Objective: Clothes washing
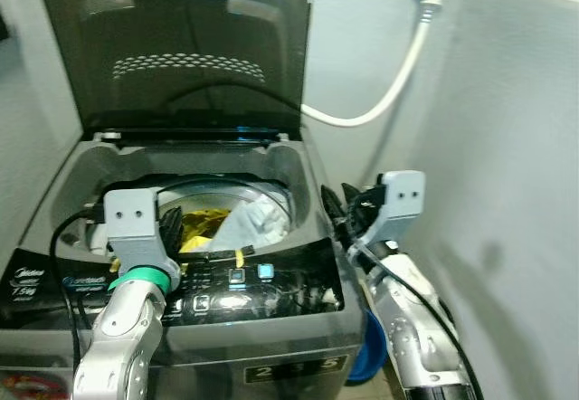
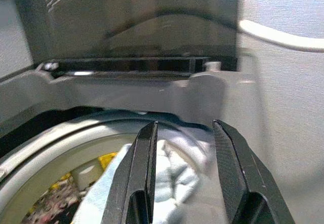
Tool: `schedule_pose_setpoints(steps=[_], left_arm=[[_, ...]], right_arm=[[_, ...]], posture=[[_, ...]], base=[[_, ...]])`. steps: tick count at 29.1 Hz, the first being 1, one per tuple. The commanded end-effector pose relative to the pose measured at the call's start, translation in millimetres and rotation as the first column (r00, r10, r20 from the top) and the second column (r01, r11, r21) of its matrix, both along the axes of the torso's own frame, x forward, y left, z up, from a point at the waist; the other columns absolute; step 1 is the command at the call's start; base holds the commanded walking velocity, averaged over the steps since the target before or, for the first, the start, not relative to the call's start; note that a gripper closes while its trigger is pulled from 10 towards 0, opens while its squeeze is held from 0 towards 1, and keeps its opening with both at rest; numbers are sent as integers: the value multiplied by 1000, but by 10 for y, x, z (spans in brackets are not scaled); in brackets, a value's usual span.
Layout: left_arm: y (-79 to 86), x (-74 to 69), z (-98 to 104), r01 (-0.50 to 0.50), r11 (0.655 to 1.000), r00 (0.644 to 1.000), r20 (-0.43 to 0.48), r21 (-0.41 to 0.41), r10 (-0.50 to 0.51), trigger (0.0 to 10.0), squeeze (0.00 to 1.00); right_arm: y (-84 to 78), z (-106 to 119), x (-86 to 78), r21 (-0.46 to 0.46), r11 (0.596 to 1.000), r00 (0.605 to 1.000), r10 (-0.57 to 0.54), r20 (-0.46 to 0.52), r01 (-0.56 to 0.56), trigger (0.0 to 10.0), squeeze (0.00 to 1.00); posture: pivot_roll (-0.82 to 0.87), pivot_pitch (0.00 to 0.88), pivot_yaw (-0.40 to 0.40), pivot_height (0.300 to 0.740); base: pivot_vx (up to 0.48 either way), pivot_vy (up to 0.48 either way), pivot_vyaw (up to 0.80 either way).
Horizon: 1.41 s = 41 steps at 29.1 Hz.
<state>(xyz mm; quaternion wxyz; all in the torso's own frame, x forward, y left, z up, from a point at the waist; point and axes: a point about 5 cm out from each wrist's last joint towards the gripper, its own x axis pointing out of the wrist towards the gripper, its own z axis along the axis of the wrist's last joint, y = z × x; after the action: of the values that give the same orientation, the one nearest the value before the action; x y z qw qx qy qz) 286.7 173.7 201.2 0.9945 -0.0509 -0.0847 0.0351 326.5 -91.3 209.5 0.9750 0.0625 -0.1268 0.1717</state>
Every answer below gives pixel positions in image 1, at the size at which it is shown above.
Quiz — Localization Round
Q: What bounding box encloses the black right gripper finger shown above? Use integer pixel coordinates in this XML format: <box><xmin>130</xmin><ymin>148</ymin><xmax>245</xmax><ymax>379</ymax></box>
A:
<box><xmin>320</xmin><ymin>185</ymin><xmax>350</xmax><ymax>238</ymax></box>

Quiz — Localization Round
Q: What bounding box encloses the grey top-load washing machine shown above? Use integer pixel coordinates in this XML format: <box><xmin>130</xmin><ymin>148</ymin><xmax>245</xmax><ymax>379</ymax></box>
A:
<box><xmin>0</xmin><ymin>131</ymin><xmax>369</xmax><ymax>400</ymax></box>

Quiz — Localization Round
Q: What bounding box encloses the yellow garment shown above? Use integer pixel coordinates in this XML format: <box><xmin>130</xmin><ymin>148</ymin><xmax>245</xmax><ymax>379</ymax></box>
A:
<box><xmin>176</xmin><ymin>205</ymin><xmax>235</xmax><ymax>255</ymax></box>

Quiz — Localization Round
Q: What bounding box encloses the white grey garment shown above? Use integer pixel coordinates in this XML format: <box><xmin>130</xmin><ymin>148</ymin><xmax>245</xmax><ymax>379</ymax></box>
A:
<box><xmin>209</xmin><ymin>191</ymin><xmax>293</xmax><ymax>252</ymax></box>

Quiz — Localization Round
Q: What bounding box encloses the glossy black washer control panel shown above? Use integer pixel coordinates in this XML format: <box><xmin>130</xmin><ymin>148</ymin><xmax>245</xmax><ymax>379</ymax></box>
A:
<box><xmin>0</xmin><ymin>235</ymin><xmax>346</xmax><ymax>330</ymax></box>

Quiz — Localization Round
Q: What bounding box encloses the blue plastic basin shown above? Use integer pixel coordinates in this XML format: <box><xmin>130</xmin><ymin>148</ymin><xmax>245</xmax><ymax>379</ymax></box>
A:
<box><xmin>346</xmin><ymin>313</ymin><xmax>391</xmax><ymax>385</ymax></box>

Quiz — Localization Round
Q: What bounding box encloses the dark translucent washer lid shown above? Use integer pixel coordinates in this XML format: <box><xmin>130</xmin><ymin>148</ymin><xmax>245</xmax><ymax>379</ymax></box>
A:
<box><xmin>38</xmin><ymin>0</ymin><xmax>314</xmax><ymax>141</ymax></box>

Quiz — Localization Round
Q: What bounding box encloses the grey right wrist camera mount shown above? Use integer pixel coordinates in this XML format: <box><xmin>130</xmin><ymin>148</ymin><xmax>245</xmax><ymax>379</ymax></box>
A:
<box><xmin>375</xmin><ymin>170</ymin><xmax>427</xmax><ymax>243</ymax></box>

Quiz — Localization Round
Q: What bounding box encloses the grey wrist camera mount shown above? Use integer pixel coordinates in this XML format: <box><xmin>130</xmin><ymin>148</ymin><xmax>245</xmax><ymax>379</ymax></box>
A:
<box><xmin>102</xmin><ymin>187</ymin><xmax>181</xmax><ymax>283</ymax></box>
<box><xmin>375</xmin><ymin>170</ymin><xmax>427</xmax><ymax>243</ymax></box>

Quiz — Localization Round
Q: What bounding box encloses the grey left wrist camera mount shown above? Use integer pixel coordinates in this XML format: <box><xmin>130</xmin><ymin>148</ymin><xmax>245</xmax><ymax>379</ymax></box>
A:
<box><xmin>102</xmin><ymin>187</ymin><xmax>181</xmax><ymax>283</ymax></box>

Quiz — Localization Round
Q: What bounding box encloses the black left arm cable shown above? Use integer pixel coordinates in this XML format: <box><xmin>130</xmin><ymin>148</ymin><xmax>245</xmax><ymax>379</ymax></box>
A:
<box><xmin>49</xmin><ymin>174</ymin><xmax>277</xmax><ymax>369</ymax></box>

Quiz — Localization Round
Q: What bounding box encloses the white water inlet hose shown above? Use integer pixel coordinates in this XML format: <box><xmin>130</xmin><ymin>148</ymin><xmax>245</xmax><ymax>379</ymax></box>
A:
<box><xmin>300</xmin><ymin>6</ymin><xmax>433</xmax><ymax>129</ymax></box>

